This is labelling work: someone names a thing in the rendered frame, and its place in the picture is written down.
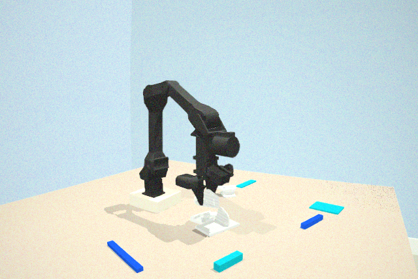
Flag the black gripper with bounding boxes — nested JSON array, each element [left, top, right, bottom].
[[176, 153, 219, 206]]

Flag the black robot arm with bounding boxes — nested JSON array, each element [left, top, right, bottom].
[[139, 80, 240, 198]]

